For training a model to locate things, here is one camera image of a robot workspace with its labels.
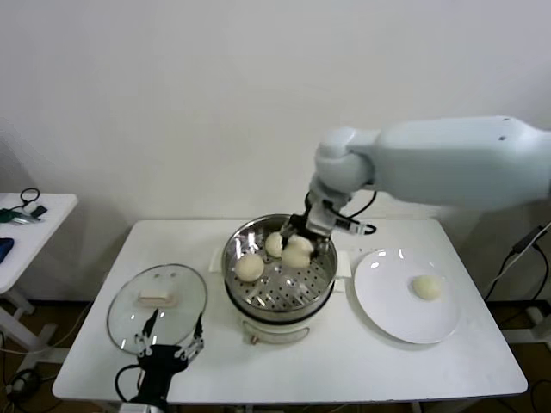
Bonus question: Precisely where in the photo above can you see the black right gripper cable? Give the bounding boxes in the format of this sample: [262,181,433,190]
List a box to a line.
[342,188,380,220]

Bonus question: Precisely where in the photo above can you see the perforated steel steamer basket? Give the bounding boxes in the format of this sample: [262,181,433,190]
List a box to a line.
[222,213,339,313]

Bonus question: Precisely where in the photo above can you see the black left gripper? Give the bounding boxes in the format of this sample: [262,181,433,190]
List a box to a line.
[134,310,206,399]

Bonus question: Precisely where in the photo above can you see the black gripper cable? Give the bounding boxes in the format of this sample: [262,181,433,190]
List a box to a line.
[114,364,145,401]
[342,188,380,220]

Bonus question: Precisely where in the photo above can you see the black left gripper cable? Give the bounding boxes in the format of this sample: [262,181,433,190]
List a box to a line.
[114,364,145,401]

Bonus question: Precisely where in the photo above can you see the glass lid with white handle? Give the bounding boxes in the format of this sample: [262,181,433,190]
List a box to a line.
[106,263,208,356]

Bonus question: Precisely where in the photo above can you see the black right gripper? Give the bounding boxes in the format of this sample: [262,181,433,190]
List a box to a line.
[279,209,336,262]

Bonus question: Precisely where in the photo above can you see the white side table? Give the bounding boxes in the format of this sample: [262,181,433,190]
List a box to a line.
[0,192,78,358]

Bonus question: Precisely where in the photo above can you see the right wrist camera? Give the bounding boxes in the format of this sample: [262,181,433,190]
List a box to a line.
[331,217,376,237]

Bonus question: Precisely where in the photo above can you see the white steamed baozi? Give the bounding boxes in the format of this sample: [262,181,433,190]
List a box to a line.
[282,235,314,270]
[235,254,265,283]
[408,274,444,302]
[264,231,288,259]

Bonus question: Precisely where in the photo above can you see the white round plate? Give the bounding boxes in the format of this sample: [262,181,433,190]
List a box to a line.
[353,248,461,344]

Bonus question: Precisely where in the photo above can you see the white electric cooking pot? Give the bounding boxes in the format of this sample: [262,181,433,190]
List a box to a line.
[209,244,352,345]

